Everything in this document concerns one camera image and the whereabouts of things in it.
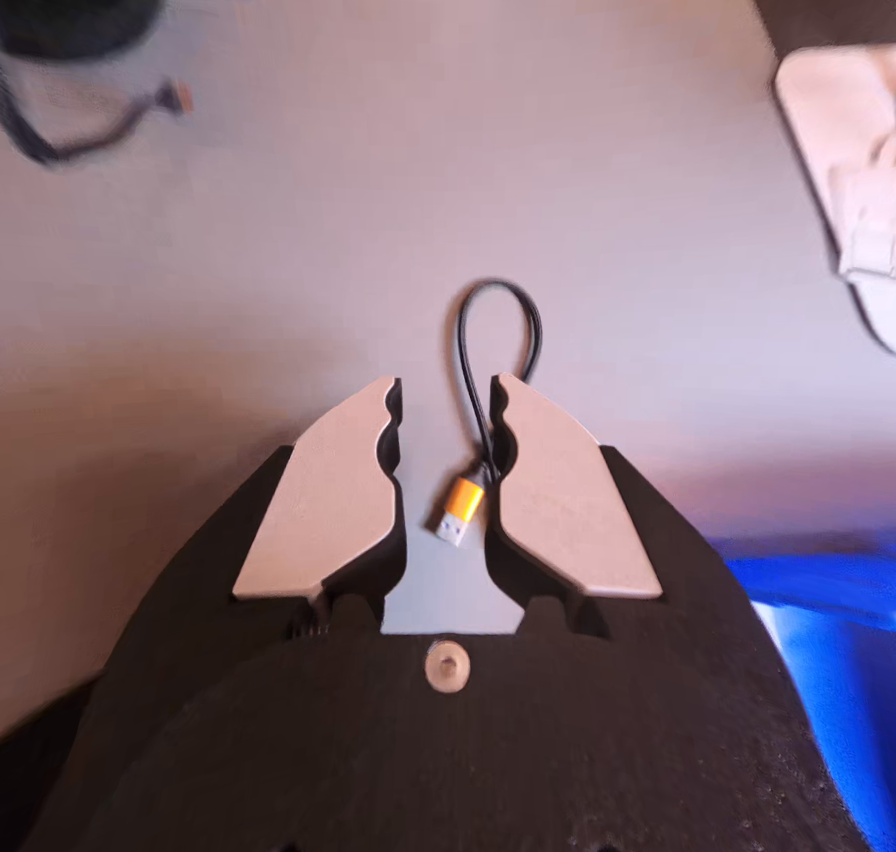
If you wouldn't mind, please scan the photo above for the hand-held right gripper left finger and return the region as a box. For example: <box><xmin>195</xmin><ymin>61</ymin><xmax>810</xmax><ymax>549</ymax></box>
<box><xmin>231</xmin><ymin>376</ymin><xmax>407</xmax><ymax>601</ymax></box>

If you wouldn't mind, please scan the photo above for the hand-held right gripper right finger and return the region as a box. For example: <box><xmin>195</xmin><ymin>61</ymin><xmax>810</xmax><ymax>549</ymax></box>
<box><xmin>484</xmin><ymin>372</ymin><xmax>664</xmax><ymax>601</ymax></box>

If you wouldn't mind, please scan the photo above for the thick black braided usb cable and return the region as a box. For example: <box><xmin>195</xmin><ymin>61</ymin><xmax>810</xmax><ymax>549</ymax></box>
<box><xmin>0</xmin><ymin>61</ymin><xmax>196</xmax><ymax>167</ymax></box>

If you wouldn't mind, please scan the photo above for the blue plastic bin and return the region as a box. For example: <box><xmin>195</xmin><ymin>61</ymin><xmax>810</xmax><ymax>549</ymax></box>
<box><xmin>707</xmin><ymin>533</ymin><xmax>896</xmax><ymax>852</ymax></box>

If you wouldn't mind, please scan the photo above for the thin black usb cable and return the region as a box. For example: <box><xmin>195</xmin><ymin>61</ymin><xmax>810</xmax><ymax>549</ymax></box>
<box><xmin>434</xmin><ymin>278</ymin><xmax>543</xmax><ymax>548</ymax></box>

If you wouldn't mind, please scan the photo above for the black mesh chair pad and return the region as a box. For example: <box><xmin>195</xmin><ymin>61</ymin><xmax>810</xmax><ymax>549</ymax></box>
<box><xmin>0</xmin><ymin>0</ymin><xmax>165</xmax><ymax>62</ymax></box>

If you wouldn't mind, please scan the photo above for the white stand with printed tags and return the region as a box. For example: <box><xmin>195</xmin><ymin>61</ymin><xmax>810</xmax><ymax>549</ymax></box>
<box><xmin>772</xmin><ymin>45</ymin><xmax>896</xmax><ymax>356</ymax></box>

